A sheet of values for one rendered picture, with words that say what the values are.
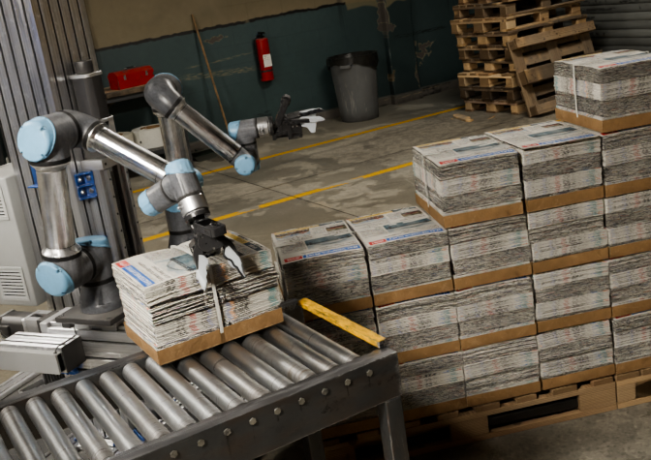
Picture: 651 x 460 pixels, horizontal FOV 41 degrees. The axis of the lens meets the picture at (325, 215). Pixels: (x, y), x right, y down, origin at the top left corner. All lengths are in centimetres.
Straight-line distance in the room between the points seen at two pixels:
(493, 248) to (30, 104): 163
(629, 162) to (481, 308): 73
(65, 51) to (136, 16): 656
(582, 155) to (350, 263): 89
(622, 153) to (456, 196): 61
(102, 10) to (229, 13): 142
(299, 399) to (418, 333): 107
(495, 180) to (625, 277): 63
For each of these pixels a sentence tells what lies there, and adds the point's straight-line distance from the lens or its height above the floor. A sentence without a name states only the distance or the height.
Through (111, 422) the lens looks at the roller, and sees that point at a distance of 215.
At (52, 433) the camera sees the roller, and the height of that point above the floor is 80.
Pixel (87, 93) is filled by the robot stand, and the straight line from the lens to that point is 292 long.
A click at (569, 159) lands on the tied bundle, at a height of 100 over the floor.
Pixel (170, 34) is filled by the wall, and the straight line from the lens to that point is 964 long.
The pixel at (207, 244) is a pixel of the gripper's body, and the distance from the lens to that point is 228.
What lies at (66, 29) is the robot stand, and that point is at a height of 168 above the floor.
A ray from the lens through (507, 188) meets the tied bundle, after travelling 302.
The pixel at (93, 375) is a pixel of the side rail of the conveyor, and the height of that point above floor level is 80.
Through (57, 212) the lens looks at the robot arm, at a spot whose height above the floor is 118.
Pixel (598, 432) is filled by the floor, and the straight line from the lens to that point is 337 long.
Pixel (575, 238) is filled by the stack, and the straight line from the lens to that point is 318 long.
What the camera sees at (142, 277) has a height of 103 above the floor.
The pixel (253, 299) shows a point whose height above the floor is 90.
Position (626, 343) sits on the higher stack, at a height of 26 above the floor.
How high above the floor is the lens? 174
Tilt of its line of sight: 16 degrees down
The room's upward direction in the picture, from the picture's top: 9 degrees counter-clockwise
